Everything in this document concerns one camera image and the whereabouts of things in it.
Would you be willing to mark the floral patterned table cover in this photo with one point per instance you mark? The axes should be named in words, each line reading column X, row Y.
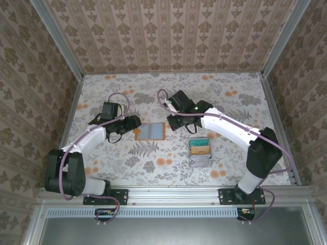
column 127, row 168

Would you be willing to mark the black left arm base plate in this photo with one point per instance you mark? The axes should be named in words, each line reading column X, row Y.
column 122, row 196

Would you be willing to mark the black power connector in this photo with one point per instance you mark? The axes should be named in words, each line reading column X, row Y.
column 249, row 215
column 102, row 213

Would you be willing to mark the aluminium mounting rail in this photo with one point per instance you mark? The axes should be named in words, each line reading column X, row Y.
column 173, row 195

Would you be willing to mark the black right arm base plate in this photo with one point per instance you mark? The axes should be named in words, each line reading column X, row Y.
column 224, row 196

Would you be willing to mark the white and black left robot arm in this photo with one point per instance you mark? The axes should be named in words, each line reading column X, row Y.
column 89, row 137

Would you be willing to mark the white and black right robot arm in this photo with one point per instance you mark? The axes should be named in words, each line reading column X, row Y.
column 230, row 127

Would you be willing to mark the aluminium side rail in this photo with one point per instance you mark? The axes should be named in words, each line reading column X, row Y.
column 276, row 114
column 70, row 114

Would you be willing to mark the grey metal panel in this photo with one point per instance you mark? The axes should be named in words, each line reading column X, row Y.
column 173, row 232

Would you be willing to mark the tan orange patterned card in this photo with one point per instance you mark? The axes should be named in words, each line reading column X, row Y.
column 201, row 150

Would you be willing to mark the teal card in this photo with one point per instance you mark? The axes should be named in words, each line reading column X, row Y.
column 200, row 142

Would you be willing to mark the aluminium frame post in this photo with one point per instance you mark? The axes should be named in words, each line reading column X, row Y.
column 283, row 38
column 60, row 40

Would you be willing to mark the clear plastic card box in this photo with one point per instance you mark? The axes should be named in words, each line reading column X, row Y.
column 201, row 162

